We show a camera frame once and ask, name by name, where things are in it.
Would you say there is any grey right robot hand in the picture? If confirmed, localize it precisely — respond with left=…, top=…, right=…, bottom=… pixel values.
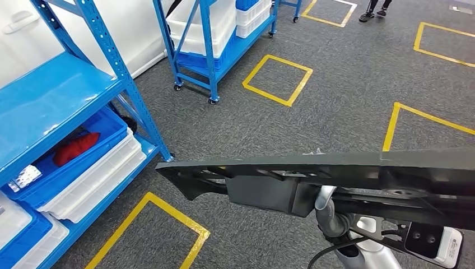
left=314, top=186, right=351, bottom=224

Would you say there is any black plastic car part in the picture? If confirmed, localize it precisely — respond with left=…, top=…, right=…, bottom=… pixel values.
left=155, top=146, right=475, bottom=231

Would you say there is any blue wheeled shelf rack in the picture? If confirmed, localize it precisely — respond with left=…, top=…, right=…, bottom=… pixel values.
left=152, top=0, right=303, bottom=105

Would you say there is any blue metal shelf rack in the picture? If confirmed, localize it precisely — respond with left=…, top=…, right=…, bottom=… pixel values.
left=0, top=0, right=176, bottom=269

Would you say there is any blue plastic crate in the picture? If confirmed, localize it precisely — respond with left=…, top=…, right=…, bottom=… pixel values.
left=236, top=0, right=260, bottom=11
left=0, top=207, right=53, bottom=269
left=2, top=108, right=129, bottom=211
left=176, top=29, right=238, bottom=72

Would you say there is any person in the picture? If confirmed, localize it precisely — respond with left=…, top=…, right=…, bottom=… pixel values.
left=358, top=0, right=393, bottom=23

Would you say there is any large white plastic crate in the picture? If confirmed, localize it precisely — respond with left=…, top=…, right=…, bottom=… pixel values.
left=166, top=0, right=238, bottom=58

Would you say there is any red cloth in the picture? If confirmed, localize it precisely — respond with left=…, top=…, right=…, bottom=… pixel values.
left=53, top=132, right=101, bottom=167

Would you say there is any white car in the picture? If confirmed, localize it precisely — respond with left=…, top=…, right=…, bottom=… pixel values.
left=0, top=0, right=167, bottom=88

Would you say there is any shiny foil bag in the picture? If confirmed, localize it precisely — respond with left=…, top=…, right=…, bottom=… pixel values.
left=7, top=165, right=43, bottom=193

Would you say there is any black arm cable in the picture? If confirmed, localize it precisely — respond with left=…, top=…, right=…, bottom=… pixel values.
left=307, top=235, right=368, bottom=269

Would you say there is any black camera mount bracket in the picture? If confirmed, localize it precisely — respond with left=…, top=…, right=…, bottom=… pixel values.
left=350, top=213, right=409, bottom=257

